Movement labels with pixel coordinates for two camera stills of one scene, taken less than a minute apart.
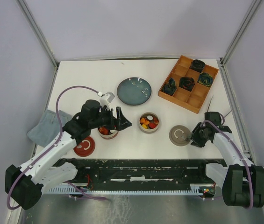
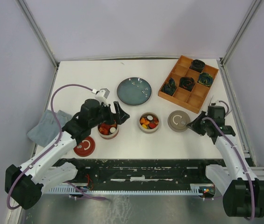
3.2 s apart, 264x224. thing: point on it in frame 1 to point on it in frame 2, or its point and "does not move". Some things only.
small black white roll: [150, 117] does not move
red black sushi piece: [152, 125] does not move
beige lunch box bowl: [149, 122] does not move
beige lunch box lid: [179, 135] to [177, 121]
